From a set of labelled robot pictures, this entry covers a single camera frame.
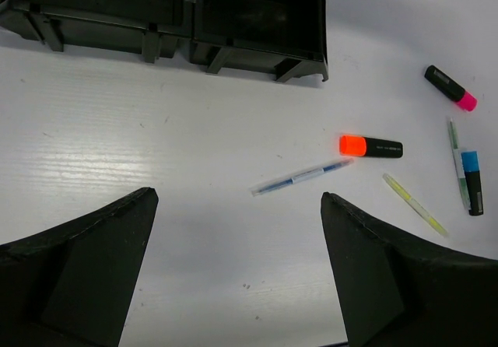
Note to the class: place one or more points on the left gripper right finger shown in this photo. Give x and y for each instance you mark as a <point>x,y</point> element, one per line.
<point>396,289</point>

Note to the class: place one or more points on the blue ballpoint pen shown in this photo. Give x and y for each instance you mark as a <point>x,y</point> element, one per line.
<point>301,176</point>

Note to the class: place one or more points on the pink highlighter marker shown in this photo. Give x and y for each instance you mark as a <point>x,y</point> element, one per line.
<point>451,89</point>

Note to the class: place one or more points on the blue highlighter marker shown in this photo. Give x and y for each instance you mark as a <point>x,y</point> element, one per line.
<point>470,162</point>

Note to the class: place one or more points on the orange highlighter marker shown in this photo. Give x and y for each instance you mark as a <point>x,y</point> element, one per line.
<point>360,146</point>

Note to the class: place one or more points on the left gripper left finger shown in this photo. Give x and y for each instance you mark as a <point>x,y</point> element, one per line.
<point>72,285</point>

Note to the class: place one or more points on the yellow thin pen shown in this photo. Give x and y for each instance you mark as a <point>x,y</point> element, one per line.
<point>408,199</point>

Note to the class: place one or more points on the black four-compartment organizer tray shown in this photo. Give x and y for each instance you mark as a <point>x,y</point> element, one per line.
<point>285,38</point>

